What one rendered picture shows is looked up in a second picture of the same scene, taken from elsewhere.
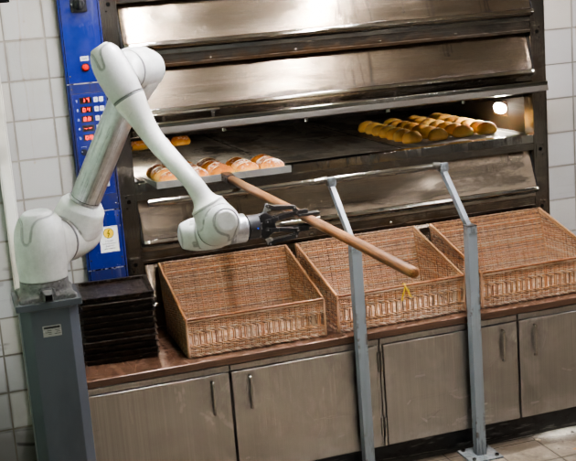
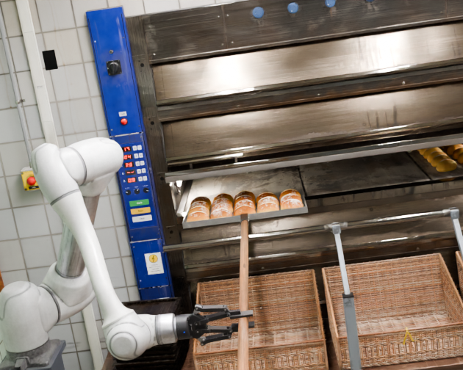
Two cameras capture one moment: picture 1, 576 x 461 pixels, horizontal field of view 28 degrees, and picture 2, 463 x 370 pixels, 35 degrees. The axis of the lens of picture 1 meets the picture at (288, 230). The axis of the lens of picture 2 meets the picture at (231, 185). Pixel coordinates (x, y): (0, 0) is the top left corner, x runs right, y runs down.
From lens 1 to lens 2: 1.80 m
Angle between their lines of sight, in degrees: 20
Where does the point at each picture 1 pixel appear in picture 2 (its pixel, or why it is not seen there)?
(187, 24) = (214, 78)
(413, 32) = (439, 73)
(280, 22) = (302, 71)
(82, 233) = (64, 301)
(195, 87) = (225, 133)
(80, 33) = (117, 92)
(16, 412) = not seen: outside the picture
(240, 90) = (265, 134)
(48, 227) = (18, 304)
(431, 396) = not seen: outside the picture
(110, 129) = not seen: hidden behind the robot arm
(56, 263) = (28, 335)
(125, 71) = (56, 175)
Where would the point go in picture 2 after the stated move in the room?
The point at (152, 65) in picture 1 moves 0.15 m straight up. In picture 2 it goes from (96, 161) to (87, 114)
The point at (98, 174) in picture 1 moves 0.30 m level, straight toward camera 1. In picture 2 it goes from (70, 252) to (35, 287)
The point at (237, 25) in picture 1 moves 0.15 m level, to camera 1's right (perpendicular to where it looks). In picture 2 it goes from (260, 76) to (294, 73)
